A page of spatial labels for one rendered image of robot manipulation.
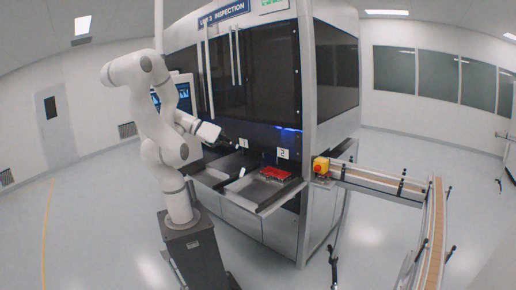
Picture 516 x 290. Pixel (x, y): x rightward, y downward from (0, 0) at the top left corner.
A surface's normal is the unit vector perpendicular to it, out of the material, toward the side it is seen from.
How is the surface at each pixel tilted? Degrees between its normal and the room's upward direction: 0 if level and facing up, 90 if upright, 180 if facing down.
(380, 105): 90
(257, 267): 0
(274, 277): 0
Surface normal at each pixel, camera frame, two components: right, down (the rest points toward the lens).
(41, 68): 0.73, 0.18
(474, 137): -0.68, 0.29
